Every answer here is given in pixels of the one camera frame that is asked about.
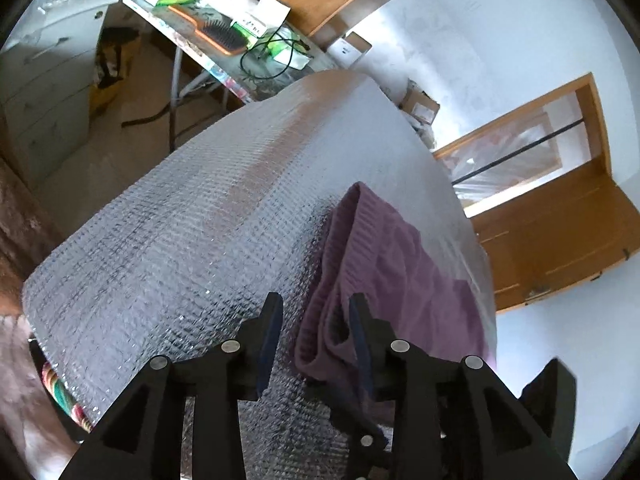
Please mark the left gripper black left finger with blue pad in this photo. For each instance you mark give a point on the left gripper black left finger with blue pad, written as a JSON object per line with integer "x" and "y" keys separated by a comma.
{"x": 140, "y": 435}

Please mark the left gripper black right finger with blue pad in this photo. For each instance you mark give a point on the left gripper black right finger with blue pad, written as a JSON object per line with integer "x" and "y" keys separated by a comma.
{"x": 453, "y": 420}

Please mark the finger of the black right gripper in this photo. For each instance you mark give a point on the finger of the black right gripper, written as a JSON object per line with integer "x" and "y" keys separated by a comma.
{"x": 367, "y": 456}

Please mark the purple knit sweater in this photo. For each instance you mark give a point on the purple knit sweater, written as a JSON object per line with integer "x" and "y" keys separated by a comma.
{"x": 371, "y": 249}

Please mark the folding side table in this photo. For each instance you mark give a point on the folding side table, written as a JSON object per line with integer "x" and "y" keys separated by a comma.
{"x": 212, "y": 53}

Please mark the open wooden door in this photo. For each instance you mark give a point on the open wooden door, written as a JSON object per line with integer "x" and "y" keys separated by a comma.
{"x": 559, "y": 235}

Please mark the silver bubble foil mat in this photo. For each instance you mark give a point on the silver bubble foil mat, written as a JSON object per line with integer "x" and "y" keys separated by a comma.
{"x": 179, "y": 260}

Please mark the cardboard box with label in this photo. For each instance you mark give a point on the cardboard box with label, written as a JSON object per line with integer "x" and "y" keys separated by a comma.
{"x": 418, "y": 104}

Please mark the white small box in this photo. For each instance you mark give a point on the white small box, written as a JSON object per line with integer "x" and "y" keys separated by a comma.
{"x": 347, "y": 50}

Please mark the white drawer cabinet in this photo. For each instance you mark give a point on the white drawer cabinet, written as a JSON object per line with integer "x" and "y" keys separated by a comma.
{"x": 46, "y": 75}

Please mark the orange hairbrush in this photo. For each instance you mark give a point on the orange hairbrush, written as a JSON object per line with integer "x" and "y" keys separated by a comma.
{"x": 216, "y": 30}

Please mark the white green carton box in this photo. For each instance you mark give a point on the white green carton box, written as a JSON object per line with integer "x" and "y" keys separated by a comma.
{"x": 255, "y": 16}

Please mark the plastic covered door frame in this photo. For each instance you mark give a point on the plastic covered door frame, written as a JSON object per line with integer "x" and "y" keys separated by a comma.
{"x": 528, "y": 147}

